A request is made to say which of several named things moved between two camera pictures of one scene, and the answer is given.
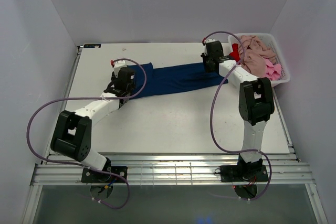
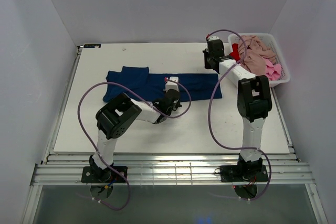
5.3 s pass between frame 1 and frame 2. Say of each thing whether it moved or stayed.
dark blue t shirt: moved
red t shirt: stayed
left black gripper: moved
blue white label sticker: stayed
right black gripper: stayed
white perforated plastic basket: stayed
